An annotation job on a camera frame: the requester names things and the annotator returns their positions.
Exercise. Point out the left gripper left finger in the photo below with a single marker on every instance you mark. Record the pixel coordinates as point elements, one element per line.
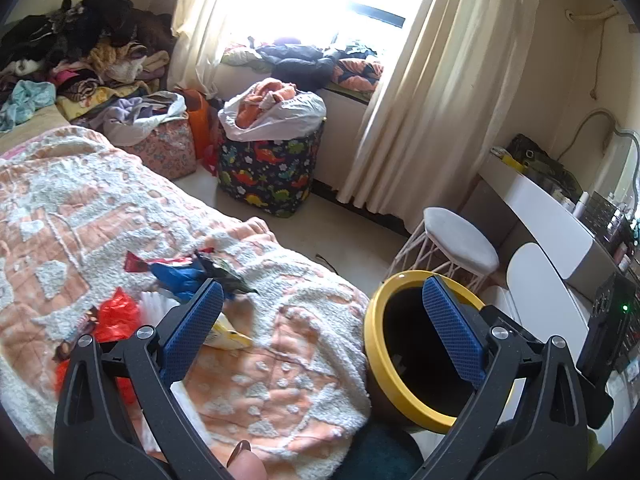
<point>94,437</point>

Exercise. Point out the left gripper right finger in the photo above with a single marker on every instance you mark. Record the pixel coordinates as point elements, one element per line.
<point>531,410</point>

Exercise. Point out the red plastic bag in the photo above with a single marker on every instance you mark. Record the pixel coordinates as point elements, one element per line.
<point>115,319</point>

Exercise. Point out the yellow rimmed trash bin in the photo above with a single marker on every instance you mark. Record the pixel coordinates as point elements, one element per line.
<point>411,380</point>

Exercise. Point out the hand with painted nails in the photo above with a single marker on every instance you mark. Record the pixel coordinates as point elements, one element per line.
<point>247,466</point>

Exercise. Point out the black device green light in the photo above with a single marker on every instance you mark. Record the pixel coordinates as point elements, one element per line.
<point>607,327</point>

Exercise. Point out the white chair back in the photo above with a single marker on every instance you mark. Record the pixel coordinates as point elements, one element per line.
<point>544,305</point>

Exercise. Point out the yellow white wrapper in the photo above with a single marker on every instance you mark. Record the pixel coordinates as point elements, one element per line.
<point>224,336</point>

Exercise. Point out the blue wrapper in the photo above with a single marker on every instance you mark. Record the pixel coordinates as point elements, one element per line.
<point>183,282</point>

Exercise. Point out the white vanity desk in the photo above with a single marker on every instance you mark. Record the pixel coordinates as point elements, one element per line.
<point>576,255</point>

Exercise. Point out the white round stool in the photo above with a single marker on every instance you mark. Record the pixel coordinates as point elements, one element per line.
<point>446,243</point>

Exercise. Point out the peach white bed blanket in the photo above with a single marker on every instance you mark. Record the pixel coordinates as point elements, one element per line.
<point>73,207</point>

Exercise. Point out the dark green bag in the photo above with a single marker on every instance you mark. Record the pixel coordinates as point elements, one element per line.
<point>546,172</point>

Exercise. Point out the pink floral fabric basket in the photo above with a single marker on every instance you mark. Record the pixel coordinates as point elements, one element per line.
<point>168,150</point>

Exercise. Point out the dinosaur print laundry basket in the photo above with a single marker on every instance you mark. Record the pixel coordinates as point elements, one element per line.
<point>273,176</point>

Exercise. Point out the cream curtain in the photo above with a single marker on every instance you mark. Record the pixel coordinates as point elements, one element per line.
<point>444,94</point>

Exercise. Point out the orange bag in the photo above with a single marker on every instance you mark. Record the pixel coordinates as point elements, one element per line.
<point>197,109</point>

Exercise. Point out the light blue cloth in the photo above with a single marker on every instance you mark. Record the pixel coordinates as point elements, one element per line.
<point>26,98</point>

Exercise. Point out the white bag of clothes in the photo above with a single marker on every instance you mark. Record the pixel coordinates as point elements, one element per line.
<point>272,110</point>

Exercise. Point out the pile of clothes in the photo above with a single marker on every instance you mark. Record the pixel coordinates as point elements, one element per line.
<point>97,53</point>

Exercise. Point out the clothes on window sill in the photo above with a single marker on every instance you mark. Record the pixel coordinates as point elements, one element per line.
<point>353,67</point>

